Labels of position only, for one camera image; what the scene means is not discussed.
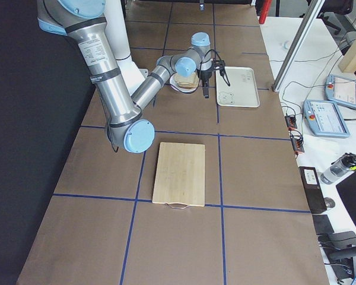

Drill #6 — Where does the orange connector board lower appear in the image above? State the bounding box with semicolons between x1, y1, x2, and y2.
290;135;304;155

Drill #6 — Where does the aluminium frame post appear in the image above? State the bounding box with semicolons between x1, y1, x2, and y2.
272;0;325;92

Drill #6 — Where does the near teach pendant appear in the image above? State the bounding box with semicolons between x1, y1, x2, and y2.
303;100;350;138

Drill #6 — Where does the white support pillar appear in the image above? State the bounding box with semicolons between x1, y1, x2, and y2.
104;0;145;95

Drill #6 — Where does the beige tray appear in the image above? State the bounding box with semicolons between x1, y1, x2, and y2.
216;66;260;107

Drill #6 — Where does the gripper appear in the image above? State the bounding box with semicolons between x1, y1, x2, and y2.
199;0;211;98

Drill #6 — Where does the wooden block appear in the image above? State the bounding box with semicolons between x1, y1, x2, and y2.
338;26;356;74

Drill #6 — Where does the red object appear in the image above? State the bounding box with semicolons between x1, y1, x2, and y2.
259;0;272;24

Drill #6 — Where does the water bottle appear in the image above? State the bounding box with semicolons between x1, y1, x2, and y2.
320;153;356;184

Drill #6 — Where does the wooden cutting board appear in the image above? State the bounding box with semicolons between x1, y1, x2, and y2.
152;142;205;209

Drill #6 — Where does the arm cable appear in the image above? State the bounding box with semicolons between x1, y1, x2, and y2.
206;49;231;87

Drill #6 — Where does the orange connector board upper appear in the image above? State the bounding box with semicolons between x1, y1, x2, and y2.
285;115;297;130

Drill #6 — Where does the teach pendant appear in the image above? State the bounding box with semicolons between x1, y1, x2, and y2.
325;74;356;109
303;100;350;138

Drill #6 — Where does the white plate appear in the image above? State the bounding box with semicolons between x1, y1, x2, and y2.
170;72;199;93

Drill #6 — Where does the orange connector board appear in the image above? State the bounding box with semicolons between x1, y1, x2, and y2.
285;115;297;130
290;135;304;155

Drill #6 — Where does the black box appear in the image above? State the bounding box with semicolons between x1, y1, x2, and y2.
298;166;327;214

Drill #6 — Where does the far teach pendant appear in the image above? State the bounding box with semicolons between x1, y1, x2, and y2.
325;74;356;109

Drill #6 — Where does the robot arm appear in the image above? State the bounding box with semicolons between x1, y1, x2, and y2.
37;1;213;153

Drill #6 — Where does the bread slice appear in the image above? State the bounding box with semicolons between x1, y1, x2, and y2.
173;72;199;89

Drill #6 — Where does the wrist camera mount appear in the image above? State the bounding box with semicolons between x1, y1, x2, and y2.
212;59;225;76

